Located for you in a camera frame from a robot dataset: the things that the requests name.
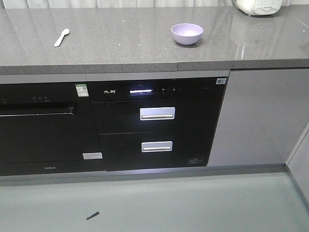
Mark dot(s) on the purple plastic bowl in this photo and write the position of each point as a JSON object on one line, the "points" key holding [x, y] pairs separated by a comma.
{"points": [[187, 33]]}

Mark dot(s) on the pale green ceramic spoon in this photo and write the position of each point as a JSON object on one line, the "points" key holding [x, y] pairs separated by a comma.
{"points": [[60, 39]]}

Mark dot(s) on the black drawer disinfection cabinet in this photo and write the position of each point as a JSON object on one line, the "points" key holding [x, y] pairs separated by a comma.
{"points": [[116, 106]]}

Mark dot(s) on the grey cabinet door panel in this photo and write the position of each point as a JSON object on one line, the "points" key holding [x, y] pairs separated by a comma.
{"points": [[262, 117]]}

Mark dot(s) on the white rice cooker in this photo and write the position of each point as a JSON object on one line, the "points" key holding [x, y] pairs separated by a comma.
{"points": [[258, 7]]}

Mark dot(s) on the grey side cabinet panel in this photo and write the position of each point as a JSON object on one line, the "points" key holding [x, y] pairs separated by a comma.
{"points": [[297, 165]]}

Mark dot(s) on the white curtain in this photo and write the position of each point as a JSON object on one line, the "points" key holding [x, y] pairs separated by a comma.
{"points": [[44, 4]]}

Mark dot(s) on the upper silver drawer handle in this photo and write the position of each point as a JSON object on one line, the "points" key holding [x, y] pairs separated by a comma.
{"points": [[157, 113]]}

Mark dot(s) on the silver drawer handle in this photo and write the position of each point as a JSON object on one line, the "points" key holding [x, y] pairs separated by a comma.
{"points": [[157, 146], [157, 113]]}

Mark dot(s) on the lower silver drawer handle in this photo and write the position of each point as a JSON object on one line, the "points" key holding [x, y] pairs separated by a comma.
{"points": [[157, 146]]}

